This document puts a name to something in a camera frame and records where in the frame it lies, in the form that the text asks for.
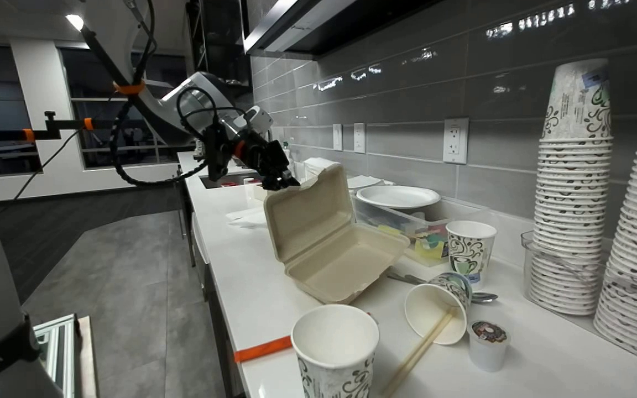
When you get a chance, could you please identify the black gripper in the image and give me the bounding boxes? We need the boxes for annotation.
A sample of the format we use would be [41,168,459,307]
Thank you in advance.
[229,123,303,191]

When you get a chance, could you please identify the beige carton clamshell box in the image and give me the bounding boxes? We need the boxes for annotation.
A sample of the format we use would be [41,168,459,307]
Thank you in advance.
[261,161,412,307]

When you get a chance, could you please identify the white paper towel stack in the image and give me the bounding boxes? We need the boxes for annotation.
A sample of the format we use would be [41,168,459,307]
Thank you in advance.
[297,155,342,181]

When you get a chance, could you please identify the white paper napkin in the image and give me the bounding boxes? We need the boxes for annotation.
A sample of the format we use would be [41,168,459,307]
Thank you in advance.
[224,205,270,230]

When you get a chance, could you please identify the white round plate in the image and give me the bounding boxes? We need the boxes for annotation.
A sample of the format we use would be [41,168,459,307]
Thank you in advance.
[355,182,443,211]

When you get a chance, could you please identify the clear plastic storage container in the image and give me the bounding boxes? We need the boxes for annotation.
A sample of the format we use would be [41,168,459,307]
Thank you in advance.
[352,197,452,268]

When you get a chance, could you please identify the orange tape strip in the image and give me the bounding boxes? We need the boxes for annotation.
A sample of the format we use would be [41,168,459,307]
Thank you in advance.
[232,334,294,364]

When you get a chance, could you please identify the large patterned paper cup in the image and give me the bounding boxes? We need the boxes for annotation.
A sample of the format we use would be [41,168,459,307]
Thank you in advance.
[290,300,384,398]

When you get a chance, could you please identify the upright patterned paper cup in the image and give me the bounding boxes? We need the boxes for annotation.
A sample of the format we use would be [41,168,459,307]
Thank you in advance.
[444,217,501,283]

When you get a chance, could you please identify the tipped patterned paper cup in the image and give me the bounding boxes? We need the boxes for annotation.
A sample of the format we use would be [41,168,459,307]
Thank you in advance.
[402,270,475,346]

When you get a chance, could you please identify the wooden chopstick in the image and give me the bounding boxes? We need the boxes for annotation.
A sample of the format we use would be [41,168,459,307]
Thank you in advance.
[381,307,460,398]
[377,307,456,398]

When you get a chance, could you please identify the small white sauce cup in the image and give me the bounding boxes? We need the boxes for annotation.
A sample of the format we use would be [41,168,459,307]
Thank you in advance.
[467,318,513,373]

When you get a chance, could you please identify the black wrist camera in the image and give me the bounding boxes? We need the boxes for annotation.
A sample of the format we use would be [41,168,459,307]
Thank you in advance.
[202,118,242,182]

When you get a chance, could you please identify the white wall power outlet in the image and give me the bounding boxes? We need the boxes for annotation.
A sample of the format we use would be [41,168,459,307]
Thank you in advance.
[440,115,472,165]
[352,118,367,155]

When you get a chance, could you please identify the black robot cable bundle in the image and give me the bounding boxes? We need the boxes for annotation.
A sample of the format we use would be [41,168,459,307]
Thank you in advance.
[81,0,222,187]

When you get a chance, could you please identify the aluminium frame rail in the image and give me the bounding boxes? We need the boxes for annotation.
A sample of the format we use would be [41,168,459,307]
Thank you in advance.
[31,312,103,398]

